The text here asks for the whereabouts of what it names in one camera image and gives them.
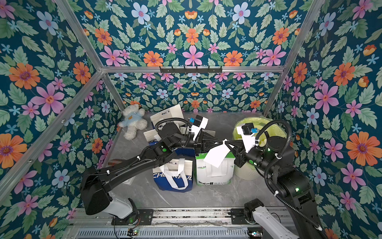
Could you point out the plaid box near wall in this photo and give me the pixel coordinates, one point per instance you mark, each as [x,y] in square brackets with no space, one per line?
[114,162]

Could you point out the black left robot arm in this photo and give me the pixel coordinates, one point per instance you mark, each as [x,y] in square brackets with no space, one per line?
[175,133]

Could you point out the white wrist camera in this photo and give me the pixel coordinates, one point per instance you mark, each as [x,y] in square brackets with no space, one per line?
[248,132]
[198,123]

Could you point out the blue white tote bag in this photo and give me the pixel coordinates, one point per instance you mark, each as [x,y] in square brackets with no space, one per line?
[176,175]
[172,112]

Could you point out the white teddy bear blue shirt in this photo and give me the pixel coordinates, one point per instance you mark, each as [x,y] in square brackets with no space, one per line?
[133,120]

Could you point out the white trash bin green liner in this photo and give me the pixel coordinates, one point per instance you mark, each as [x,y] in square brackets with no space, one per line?
[261,144]

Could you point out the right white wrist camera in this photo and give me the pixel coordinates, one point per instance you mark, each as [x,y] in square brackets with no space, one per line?
[248,132]

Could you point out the middle left blue white bag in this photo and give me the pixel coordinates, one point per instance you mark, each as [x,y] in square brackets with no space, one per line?
[151,136]

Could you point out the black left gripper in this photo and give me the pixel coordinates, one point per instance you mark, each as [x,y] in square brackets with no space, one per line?
[201,144]

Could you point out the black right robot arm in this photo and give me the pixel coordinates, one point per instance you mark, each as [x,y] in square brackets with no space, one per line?
[295,192]

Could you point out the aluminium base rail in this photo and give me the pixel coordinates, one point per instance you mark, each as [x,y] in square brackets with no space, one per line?
[191,223]

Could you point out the white bag green top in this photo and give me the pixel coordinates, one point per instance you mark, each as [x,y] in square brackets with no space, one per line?
[207,174]

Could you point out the middle right blue white bag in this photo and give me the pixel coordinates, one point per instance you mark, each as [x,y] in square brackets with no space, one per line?
[210,132]

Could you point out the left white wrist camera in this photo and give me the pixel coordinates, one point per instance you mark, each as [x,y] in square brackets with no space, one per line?
[198,123]

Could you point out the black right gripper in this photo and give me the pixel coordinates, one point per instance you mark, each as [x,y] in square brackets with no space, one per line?
[238,151]

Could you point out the black wall hook rail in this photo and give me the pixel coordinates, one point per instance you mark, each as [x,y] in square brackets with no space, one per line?
[186,70]

